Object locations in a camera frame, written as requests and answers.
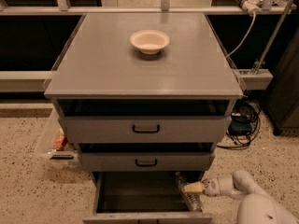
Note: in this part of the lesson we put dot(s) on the grey drawer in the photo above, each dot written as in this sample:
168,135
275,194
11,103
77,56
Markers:
130,129
142,157
141,198

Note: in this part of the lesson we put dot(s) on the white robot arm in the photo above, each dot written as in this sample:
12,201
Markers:
256,207

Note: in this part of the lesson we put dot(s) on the grey drawer cabinet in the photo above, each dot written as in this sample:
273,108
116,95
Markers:
103,74

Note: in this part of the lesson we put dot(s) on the red item in bin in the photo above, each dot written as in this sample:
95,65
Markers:
60,143

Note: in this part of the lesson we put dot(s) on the white paper bowl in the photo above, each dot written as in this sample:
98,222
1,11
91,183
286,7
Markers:
149,41

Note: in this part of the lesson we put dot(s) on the clear plastic water bottle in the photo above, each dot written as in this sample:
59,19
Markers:
192,200

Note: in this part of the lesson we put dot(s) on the metal rail frame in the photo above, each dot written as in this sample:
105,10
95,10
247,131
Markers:
134,3

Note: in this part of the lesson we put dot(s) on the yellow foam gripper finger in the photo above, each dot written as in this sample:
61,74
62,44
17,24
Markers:
196,187

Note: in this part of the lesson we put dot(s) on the clear plastic storage bin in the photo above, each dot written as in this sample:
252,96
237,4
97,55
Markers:
47,145

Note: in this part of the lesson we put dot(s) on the grey bottom drawer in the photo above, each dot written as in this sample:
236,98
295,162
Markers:
141,198

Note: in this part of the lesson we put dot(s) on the grey middle drawer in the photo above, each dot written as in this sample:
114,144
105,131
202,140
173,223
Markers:
142,157

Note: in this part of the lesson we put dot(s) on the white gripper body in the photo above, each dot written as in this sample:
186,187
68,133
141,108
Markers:
212,186

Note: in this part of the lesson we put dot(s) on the blue box with cables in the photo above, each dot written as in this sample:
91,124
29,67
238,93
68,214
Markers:
244,126

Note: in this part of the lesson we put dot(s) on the grey top drawer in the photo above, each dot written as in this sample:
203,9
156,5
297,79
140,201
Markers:
130,129

